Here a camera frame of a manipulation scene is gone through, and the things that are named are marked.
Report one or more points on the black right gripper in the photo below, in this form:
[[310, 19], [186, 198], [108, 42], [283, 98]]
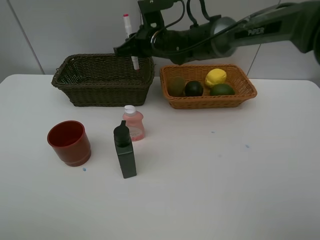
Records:
[[165, 44]]

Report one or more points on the white pink-capped marker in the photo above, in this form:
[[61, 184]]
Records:
[[128, 31]]

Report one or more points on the brown kiwi fruit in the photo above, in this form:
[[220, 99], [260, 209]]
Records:
[[176, 87]]

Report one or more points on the dark mangosteen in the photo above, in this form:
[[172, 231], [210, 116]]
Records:
[[193, 89]]

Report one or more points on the yellow lemon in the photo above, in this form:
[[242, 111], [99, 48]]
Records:
[[214, 77]]

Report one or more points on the green lime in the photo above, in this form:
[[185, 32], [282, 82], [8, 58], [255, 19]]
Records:
[[221, 89]]

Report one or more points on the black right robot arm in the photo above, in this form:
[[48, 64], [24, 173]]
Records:
[[219, 37]]

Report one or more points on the dark brown wicker basket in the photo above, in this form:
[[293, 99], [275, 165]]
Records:
[[104, 80]]

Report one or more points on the pink soap bottle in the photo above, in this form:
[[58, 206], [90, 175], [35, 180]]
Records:
[[134, 122]]

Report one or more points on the dark green square bottle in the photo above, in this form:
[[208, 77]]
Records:
[[124, 150]]

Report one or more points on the red plastic cup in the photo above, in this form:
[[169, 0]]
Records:
[[70, 142]]

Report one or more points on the orange wicker basket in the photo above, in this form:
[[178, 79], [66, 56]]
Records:
[[235, 77]]

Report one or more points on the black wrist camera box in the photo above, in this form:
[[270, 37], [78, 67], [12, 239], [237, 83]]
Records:
[[151, 12]]

